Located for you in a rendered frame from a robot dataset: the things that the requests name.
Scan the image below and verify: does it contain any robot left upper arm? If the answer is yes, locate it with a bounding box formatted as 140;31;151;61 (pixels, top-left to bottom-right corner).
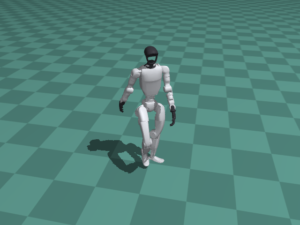
161;66;172;93

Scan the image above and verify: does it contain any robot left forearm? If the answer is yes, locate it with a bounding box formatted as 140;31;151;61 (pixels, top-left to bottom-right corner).
166;91;176;110

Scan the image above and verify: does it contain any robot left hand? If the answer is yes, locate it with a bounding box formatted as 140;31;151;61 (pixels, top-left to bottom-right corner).
170;105;176;126

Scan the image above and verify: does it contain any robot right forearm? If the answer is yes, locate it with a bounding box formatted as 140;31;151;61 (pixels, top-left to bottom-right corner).
120;86;130;103

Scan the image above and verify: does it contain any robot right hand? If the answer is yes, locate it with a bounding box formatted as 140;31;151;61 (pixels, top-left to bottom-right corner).
119;102;125;112

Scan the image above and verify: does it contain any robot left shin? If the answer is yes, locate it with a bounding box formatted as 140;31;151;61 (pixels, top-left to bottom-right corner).
150;135;160;158

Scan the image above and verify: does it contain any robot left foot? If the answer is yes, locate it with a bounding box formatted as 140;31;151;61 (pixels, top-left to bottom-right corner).
148;156;164;163

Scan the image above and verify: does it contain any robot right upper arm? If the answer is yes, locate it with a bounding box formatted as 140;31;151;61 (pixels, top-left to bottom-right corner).
126;68;142;94

